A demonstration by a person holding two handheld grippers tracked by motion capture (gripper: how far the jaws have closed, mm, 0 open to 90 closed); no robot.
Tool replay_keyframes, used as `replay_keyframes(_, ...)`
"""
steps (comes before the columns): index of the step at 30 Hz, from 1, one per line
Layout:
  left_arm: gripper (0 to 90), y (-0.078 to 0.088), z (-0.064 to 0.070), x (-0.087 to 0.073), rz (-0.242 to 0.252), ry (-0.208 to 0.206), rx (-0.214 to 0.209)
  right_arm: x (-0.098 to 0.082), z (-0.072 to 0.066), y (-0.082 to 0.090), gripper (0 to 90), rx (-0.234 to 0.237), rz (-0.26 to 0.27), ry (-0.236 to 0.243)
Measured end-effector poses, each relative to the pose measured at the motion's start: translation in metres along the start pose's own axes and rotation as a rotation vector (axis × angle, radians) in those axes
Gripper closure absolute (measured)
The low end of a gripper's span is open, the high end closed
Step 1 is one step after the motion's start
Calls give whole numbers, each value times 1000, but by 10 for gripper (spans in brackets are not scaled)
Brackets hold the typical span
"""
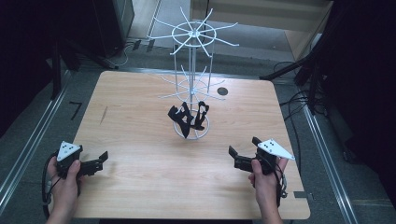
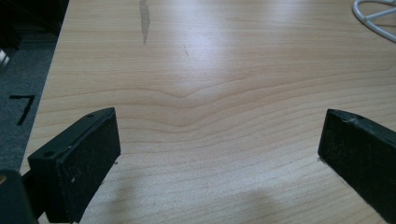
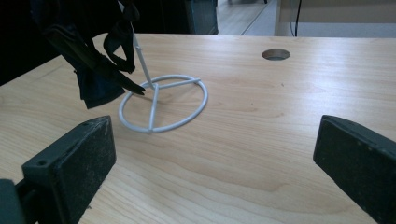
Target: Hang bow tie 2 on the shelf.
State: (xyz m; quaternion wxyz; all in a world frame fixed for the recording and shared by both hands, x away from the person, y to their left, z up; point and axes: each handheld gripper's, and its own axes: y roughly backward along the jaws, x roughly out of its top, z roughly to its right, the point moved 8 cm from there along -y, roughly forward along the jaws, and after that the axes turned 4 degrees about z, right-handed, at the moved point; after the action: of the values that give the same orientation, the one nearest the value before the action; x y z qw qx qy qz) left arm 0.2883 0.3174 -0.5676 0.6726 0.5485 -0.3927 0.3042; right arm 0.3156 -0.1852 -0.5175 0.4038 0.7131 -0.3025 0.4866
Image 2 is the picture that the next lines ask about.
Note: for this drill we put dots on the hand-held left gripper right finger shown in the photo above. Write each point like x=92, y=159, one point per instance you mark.
x=358, y=158

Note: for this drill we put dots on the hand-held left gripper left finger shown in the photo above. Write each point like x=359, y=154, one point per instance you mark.
x=81, y=168

